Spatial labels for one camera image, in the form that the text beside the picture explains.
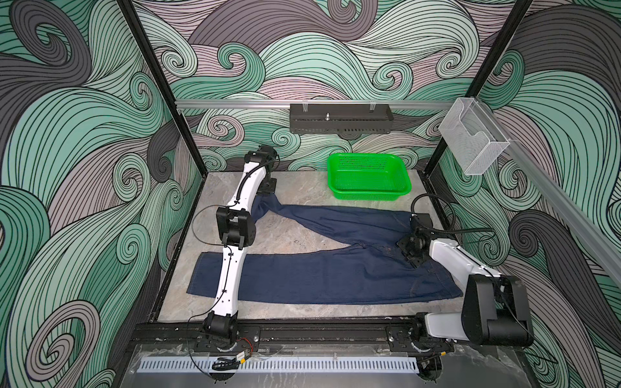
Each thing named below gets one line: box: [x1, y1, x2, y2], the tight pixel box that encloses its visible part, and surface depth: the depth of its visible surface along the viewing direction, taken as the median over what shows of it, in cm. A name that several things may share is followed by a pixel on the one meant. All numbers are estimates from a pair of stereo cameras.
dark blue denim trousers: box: [187, 195, 464, 304], surface depth 90 cm
